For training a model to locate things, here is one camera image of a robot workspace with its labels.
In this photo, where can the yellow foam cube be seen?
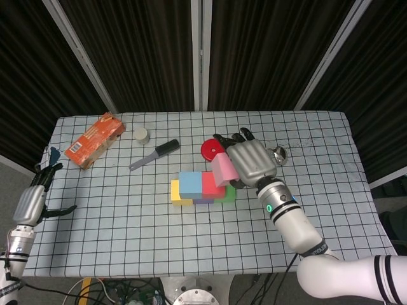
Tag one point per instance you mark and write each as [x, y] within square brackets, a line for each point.
[176, 193]

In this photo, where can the grey brush black bristles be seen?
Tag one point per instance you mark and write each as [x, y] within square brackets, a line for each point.
[165, 148]

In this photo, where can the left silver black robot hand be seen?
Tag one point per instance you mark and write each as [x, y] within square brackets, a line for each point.
[30, 203]

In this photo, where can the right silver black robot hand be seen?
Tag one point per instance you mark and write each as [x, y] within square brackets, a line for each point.
[251, 160]

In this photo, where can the blue foam cube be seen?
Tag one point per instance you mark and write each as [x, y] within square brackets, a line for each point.
[190, 184]

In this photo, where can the dark pleated curtain panel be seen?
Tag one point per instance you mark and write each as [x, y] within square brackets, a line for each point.
[28, 79]
[381, 95]
[136, 54]
[260, 54]

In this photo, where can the green foam cube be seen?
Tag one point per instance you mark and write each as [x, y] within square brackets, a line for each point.
[230, 193]

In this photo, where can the white partition post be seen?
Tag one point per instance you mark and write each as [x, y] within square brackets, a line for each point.
[332, 54]
[81, 54]
[201, 54]

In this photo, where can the red foam cube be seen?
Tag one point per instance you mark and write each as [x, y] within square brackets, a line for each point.
[211, 185]

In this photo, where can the red plastic disc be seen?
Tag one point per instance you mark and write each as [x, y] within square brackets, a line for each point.
[211, 148]

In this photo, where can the orange cardboard box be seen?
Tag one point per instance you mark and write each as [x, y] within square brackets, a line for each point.
[93, 141]

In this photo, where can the yellow floor strip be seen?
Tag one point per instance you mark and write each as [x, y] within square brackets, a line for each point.
[85, 286]

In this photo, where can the pink foam cube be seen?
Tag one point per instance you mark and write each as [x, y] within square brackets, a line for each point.
[224, 168]

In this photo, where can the checkered light blue tablecloth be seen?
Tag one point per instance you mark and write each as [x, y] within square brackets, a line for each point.
[127, 241]

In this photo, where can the small white jar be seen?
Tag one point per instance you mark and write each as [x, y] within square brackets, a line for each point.
[141, 136]

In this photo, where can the metal robot base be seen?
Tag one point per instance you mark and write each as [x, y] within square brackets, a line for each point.
[195, 295]

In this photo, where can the purple foam cube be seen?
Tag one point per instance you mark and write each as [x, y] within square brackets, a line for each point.
[203, 200]

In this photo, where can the dark blue clip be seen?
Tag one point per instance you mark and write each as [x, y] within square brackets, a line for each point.
[54, 155]

